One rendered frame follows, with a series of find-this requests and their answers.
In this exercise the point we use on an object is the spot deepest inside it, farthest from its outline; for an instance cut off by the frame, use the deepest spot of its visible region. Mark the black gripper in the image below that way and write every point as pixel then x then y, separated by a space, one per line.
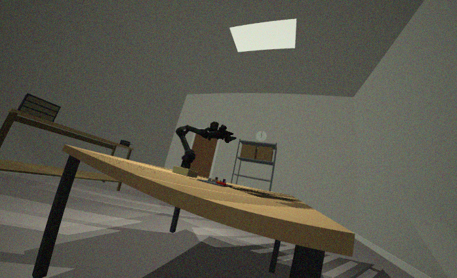
pixel 222 133

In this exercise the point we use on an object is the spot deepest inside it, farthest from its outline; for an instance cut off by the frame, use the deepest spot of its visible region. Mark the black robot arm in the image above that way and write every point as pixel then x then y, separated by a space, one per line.
pixel 189 155

